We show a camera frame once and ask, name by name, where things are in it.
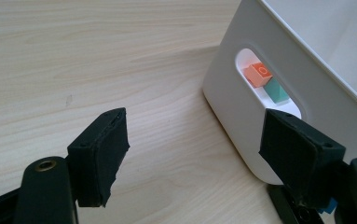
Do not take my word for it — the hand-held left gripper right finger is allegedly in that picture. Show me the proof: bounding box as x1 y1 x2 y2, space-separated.
258 108 347 209

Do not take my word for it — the white plastic storage bin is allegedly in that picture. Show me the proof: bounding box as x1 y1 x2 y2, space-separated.
201 0 357 186

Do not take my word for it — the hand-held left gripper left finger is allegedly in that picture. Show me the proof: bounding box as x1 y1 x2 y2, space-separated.
66 106 130 208

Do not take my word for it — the teal toy block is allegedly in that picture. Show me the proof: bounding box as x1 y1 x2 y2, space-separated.
263 77 291 105

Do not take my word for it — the orange toy block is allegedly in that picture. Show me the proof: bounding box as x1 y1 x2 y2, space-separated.
243 62 274 89

